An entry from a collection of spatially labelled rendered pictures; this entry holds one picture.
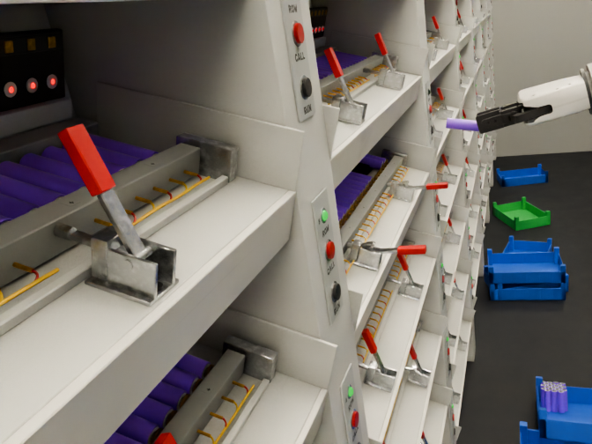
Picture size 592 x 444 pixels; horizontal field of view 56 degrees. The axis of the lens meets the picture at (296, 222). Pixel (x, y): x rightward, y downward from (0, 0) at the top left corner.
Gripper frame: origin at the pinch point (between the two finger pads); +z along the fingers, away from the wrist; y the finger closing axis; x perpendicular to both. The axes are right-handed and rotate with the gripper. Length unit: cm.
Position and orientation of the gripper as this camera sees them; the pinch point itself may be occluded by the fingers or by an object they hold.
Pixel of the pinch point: (490, 120)
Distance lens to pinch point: 102.8
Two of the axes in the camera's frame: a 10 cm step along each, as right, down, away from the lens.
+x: 3.5, 9.0, 2.4
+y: -3.4, 3.7, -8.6
